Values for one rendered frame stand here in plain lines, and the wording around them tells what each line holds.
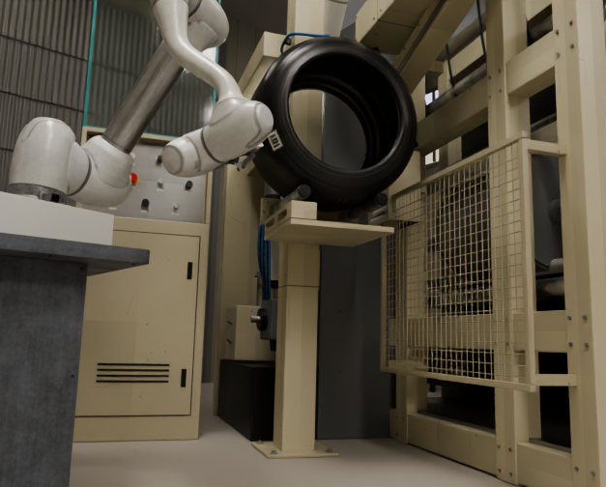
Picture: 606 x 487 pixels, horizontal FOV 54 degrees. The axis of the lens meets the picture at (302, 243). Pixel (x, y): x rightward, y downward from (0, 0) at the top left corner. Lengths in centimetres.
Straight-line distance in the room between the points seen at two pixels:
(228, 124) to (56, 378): 81
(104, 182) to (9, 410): 71
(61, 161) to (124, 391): 107
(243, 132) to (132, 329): 130
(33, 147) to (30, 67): 359
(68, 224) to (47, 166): 19
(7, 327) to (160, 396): 100
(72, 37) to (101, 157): 373
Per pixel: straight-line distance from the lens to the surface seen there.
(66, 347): 173
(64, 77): 545
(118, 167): 194
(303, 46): 213
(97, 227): 173
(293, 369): 227
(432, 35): 235
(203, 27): 193
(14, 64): 537
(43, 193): 178
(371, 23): 250
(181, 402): 255
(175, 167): 149
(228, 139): 144
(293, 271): 228
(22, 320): 170
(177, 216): 263
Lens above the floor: 42
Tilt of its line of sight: 9 degrees up
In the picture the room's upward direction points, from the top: 2 degrees clockwise
